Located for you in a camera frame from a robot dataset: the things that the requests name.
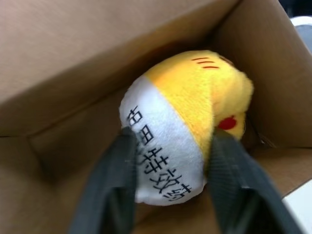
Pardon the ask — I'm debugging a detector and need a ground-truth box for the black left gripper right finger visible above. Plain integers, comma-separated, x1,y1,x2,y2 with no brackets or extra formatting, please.
211,129,301,234

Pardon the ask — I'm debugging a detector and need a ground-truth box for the yellow white plush toy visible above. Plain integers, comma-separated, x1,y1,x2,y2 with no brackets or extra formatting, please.
120,49,255,204

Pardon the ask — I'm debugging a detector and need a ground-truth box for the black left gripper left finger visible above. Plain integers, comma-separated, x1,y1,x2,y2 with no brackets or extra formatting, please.
68,126,137,234

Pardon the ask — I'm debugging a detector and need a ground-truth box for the brown cardboard box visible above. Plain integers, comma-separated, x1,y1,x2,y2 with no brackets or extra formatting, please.
0,0,312,234

